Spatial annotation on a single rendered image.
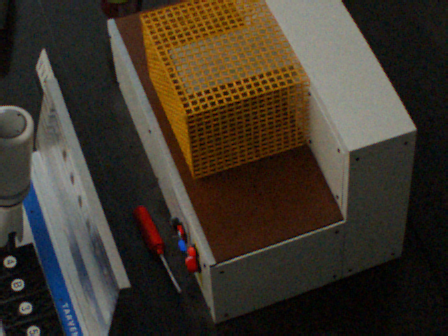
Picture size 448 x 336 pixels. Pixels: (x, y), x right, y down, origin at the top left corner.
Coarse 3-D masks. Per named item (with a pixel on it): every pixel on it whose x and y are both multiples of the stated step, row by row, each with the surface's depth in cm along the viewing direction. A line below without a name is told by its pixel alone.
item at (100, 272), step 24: (48, 96) 213; (48, 120) 215; (48, 144) 220; (72, 144) 205; (48, 168) 219; (72, 168) 208; (72, 192) 210; (72, 216) 211; (96, 216) 196; (72, 240) 210; (96, 240) 201; (96, 264) 203; (120, 264) 192; (96, 288) 203; (120, 288) 189; (96, 312) 203; (120, 312) 195
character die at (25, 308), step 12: (48, 288) 210; (12, 300) 210; (24, 300) 210; (36, 300) 210; (48, 300) 210; (0, 312) 209; (12, 312) 209; (24, 312) 208; (36, 312) 209; (48, 312) 208; (12, 324) 207
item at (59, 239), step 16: (32, 160) 227; (32, 176) 225; (48, 192) 223; (48, 208) 221; (48, 224) 219; (64, 240) 217; (64, 256) 215; (64, 272) 213; (80, 288) 211; (80, 304) 209; (0, 320) 209; (80, 320) 208
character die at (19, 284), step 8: (24, 272) 213; (32, 272) 213; (40, 272) 213; (0, 280) 212; (8, 280) 212; (16, 280) 212; (24, 280) 212; (32, 280) 212; (40, 280) 212; (0, 288) 212; (8, 288) 212; (16, 288) 211; (24, 288) 211; (32, 288) 211; (40, 288) 211; (0, 296) 210; (8, 296) 211; (16, 296) 210
